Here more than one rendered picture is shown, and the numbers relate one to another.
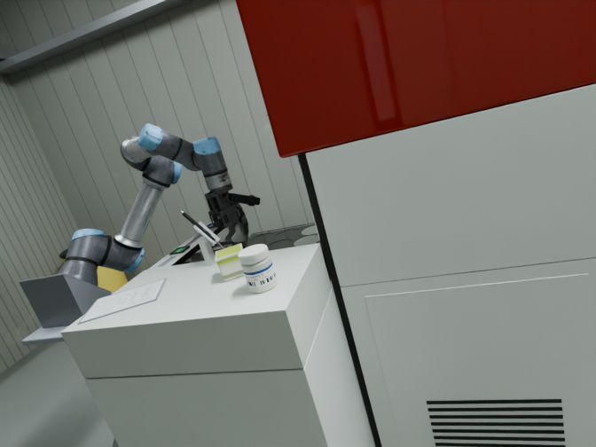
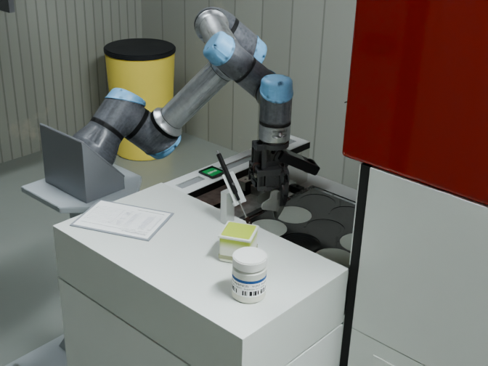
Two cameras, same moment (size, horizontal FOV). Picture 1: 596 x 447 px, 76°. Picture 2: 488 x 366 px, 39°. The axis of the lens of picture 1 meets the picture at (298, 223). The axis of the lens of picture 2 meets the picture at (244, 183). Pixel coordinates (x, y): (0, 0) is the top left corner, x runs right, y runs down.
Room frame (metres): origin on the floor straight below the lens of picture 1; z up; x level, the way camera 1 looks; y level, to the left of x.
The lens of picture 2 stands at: (-0.28, -0.32, 1.79)
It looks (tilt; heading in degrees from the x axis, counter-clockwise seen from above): 25 degrees down; 22
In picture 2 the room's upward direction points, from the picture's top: 2 degrees clockwise
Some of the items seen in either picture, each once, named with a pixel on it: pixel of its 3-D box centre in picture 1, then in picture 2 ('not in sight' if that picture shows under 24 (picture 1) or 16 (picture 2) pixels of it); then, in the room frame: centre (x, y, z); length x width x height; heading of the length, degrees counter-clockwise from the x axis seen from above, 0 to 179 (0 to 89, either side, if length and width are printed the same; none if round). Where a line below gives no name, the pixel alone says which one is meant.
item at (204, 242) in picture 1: (209, 242); (232, 199); (1.10, 0.27, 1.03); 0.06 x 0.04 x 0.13; 70
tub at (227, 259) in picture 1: (232, 262); (238, 243); (0.97, 0.20, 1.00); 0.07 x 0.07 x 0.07; 7
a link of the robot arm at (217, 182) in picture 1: (218, 181); (274, 132); (1.18, 0.20, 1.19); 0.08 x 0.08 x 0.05
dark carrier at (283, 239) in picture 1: (279, 246); (324, 229); (1.29, 0.09, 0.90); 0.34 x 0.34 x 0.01; 70
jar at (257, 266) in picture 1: (258, 268); (249, 274); (0.84, 0.12, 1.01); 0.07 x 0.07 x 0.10
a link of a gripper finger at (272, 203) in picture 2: (239, 237); (271, 205); (1.16, 0.19, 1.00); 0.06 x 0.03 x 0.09; 130
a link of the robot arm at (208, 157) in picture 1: (209, 156); (275, 100); (1.18, 0.20, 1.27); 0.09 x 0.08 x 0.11; 33
